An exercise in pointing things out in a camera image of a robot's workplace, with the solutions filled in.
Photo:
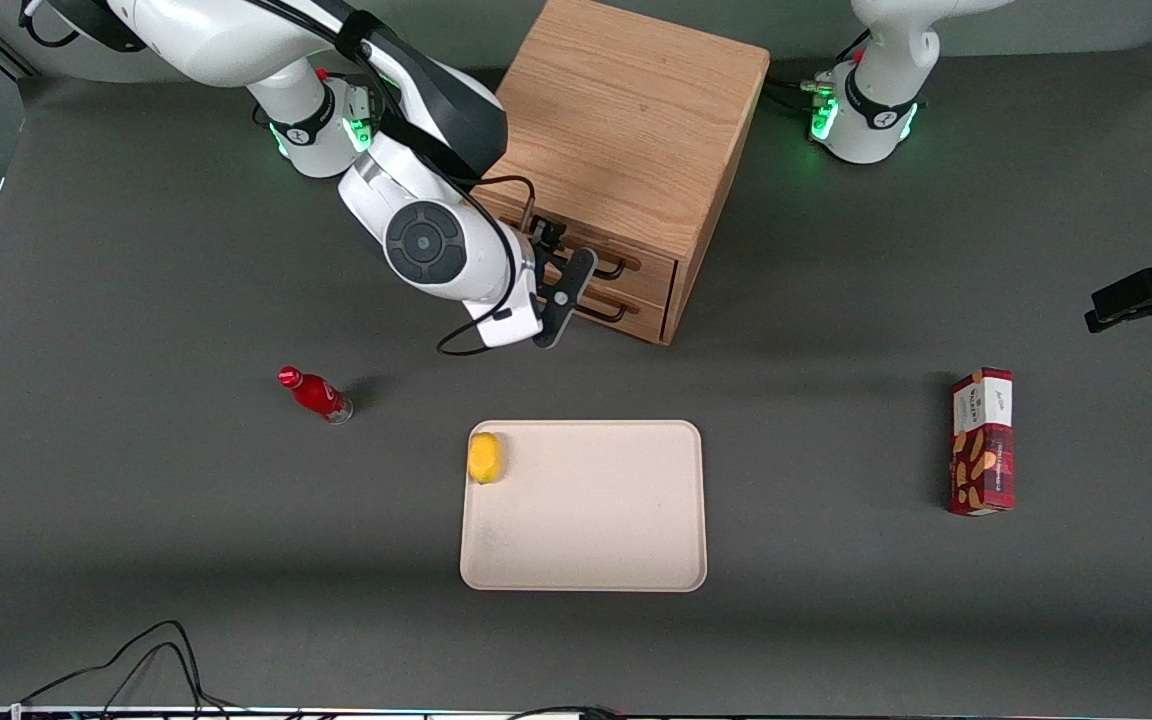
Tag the red bottle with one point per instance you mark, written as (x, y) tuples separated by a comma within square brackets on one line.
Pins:
[(316, 395)]

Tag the yellow lemon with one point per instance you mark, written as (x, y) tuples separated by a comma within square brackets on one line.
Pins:
[(484, 458)]

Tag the red plaid cookie box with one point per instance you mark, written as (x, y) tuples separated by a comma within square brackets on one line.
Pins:
[(981, 450)]

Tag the plain wooden drawer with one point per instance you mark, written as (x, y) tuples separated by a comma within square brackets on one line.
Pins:
[(648, 322)]

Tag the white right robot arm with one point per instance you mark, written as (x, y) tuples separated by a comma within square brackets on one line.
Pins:
[(236, 40)]

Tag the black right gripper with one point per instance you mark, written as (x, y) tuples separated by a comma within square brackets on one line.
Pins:
[(547, 240)]

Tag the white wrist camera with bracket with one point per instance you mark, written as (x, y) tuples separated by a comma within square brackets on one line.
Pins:
[(511, 325)]

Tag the wooden drawer with notched edge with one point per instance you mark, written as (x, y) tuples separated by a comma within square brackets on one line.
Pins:
[(654, 278)]

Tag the beige plastic tray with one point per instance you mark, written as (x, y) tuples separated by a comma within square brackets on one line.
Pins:
[(596, 510)]

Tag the wooden drawer cabinet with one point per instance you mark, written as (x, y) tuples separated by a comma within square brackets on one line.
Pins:
[(636, 110)]

